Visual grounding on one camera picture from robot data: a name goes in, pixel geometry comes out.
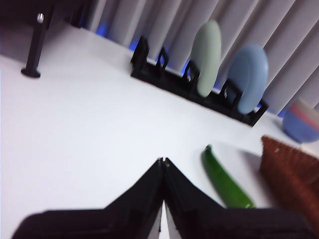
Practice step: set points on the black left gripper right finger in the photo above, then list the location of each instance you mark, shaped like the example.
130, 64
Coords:
211, 224

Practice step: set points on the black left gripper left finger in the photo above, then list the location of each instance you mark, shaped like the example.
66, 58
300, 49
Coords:
124, 219

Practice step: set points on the green cucumber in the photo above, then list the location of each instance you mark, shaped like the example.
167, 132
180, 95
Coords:
221, 181

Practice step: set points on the brown wicker basket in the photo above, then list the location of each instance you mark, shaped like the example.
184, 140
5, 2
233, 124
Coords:
291, 174

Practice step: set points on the blue bowl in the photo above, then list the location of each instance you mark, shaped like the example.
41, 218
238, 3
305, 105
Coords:
299, 129

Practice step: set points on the pink bowl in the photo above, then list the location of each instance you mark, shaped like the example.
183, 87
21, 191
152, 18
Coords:
307, 115

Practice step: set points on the light blue plate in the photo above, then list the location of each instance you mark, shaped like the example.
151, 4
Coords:
249, 79

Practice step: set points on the black plate rack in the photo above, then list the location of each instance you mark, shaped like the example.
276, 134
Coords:
174, 77

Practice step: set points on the beige bowl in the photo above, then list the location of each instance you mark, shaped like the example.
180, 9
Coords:
309, 105

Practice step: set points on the pale green plate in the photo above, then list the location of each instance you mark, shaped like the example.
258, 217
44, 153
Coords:
208, 57

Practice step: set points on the grey curtain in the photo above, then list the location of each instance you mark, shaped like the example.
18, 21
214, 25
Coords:
286, 37

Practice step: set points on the black metal shelf frame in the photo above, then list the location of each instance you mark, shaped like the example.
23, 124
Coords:
35, 49

